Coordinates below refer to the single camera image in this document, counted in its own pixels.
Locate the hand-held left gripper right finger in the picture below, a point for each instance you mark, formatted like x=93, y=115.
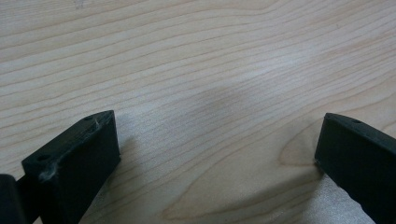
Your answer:
x=358, y=155

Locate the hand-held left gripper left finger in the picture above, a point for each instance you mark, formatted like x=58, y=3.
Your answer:
x=74, y=161

